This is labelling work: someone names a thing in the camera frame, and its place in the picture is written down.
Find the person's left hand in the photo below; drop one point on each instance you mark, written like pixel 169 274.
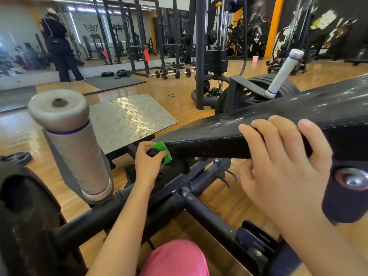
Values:
pixel 148 166

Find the person's right hand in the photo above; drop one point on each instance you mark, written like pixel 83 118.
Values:
pixel 287 181

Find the person's right little finger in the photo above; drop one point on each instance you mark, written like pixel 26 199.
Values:
pixel 316 140

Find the person's left thumb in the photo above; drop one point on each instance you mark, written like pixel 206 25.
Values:
pixel 159 155

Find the person's right thumb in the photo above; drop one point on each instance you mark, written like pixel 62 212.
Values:
pixel 247 175

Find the person's right middle finger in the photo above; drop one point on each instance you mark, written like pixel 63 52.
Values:
pixel 273 135

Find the green cleaning cloth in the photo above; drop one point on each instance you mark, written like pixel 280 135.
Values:
pixel 163 149

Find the black padded machine seat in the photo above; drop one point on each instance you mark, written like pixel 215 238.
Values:
pixel 330 109

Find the person's right forearm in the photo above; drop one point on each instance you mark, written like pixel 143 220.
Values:
pixel 319 244

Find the person's left forearm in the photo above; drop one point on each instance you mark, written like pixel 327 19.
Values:
pixel 120 232

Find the black adjustment knob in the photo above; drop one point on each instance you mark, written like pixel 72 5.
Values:
pixel 152 153

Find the metal diamond footplate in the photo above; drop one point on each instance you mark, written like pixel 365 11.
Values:
pixel 129 120

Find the stack of black weight plates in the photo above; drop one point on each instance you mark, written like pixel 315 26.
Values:
pixel 266 81

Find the pink cup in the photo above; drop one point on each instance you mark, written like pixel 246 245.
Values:
pixel 255 59

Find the black rubber floor mat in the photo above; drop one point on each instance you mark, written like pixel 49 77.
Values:
pixel 115 82

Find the black exercise bike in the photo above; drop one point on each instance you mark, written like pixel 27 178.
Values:
pixel 283 45

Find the black floor weight plate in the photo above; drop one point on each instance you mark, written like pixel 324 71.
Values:
pixel 107 74
pixel 123 72

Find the black spin bike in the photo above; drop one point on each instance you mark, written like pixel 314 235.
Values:
pixel 244 40

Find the red hanging pad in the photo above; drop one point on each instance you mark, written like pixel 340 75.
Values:
pixel 146 54

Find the pink trousers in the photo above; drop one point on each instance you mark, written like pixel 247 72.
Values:
pixel 175 260

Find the orange pillar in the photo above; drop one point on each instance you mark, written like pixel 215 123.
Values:
pixel 273 28

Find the black power rack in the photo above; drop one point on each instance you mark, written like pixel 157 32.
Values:
pixel 135 40

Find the small black floor plate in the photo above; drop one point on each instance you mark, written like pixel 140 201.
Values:
pixel 17 158

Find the large black weight plate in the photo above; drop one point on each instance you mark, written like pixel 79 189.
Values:
pixel 28 227

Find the grey rubber floor mat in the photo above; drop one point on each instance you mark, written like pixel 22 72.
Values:
pixel 17 97

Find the silver bracket bolt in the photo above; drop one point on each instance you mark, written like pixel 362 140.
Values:
pixel 352 178

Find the black machine frame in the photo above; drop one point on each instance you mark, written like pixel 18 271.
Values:
pixel 201 209

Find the dark seat bracket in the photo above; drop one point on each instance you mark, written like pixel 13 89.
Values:
pixel 342 204

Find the wall mirror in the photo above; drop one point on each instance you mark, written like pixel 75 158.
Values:
pixel 23 31

